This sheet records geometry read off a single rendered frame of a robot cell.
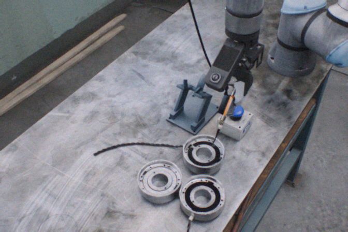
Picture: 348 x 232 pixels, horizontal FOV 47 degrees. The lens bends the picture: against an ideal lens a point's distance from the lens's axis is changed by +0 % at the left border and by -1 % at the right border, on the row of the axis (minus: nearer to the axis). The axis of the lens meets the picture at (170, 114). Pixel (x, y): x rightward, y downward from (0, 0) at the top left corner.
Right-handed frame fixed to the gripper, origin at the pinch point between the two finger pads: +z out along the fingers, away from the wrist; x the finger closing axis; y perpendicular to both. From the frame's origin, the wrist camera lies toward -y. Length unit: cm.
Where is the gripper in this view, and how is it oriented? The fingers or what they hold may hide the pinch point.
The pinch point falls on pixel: (230, 100)
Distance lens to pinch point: 98.6
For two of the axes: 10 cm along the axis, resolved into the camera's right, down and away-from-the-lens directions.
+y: 6.1, -5.8, 5.4
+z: 0.3, 7.0, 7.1
